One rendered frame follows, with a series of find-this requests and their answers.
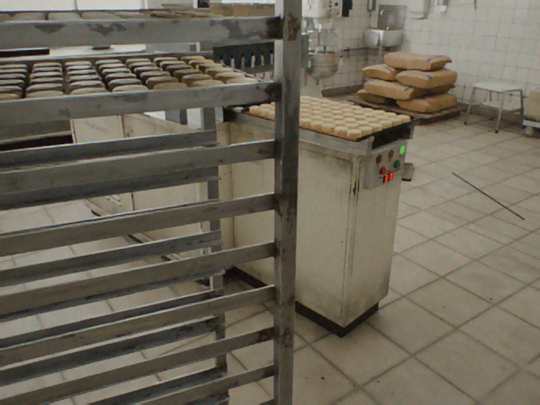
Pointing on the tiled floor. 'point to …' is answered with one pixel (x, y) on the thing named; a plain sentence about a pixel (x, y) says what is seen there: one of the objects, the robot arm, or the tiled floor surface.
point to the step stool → (498, 100)
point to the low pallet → (411, 111)
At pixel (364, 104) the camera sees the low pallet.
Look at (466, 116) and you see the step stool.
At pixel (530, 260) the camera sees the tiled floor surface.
